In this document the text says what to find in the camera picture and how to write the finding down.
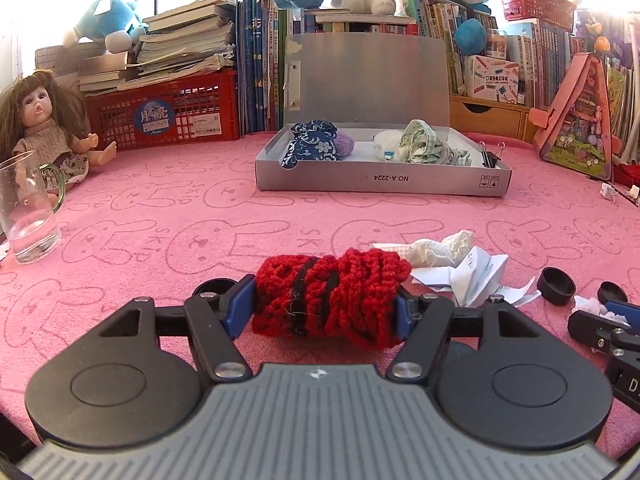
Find blue floral cloth pouch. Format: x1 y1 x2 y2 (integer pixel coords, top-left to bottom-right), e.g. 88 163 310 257
280 120 343 168

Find clear glass pitcher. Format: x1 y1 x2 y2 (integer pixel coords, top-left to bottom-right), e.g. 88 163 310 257
0 155 67 264

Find row of upright books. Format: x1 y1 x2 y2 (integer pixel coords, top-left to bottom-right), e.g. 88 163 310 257
402 0 576 111

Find large red plastic basket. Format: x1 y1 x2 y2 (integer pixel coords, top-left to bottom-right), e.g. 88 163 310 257
85 69 240 152

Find small red plastic basket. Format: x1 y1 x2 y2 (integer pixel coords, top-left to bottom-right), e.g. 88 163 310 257
499 0 578 33

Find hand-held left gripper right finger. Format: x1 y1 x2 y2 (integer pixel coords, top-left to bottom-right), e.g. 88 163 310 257
387 292 538 382

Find red black knitted pouch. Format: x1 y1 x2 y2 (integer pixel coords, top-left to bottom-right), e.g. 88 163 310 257
250 247 412 348

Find blue white cat plush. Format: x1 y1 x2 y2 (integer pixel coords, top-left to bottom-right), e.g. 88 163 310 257
62 0 148 55

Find white tissue wad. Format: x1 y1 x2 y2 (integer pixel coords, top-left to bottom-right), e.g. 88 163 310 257
371 230 476 268

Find green checked cloth bundle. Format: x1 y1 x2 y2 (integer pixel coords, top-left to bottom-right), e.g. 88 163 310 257
397 119 473 167

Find pink triangular toy house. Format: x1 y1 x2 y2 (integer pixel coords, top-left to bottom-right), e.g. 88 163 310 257
531 51 613 181

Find pile of worn books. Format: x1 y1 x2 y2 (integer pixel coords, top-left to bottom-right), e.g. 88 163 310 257
77 0 238 96

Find row of picture books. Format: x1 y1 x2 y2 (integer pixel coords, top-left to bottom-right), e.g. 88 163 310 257
602 55 640 161

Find grid-pattern grey box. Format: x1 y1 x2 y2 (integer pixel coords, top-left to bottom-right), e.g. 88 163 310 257
35 42 91 78

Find horizontal books pile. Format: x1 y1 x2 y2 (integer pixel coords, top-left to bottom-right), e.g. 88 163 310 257
302 7 418 36

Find wooden drawer unit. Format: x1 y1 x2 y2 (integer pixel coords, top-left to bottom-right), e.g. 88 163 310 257
447 92 533 141

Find black round cap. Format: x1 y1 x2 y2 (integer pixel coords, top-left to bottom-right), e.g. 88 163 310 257
536 267 577 306
192 280 236 298
597 282 630 306

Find grey cardboard box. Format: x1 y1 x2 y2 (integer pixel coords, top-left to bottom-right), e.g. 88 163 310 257
254 34 513 197

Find white label printer carton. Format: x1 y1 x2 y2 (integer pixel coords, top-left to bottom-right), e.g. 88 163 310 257
464 55 521 106

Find row of blue thin books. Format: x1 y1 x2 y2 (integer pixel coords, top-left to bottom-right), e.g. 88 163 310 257
235 0 293 136

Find large white paper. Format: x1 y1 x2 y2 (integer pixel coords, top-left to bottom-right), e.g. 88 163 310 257
410 246 541 308

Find small labelled jar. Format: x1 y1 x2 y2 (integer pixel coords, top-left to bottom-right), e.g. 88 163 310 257
482 27 508 58

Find brown-haired doll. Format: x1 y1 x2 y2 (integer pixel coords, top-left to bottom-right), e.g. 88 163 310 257
0 71 118 192

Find pink rabbit-print table mat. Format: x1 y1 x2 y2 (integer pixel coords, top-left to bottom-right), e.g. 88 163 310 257
0 130 640 461

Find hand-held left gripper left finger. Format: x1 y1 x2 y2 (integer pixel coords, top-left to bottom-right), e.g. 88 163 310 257
97 274 258 383

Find black binder clip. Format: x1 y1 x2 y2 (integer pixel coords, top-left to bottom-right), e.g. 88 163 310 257
477 141 506 168

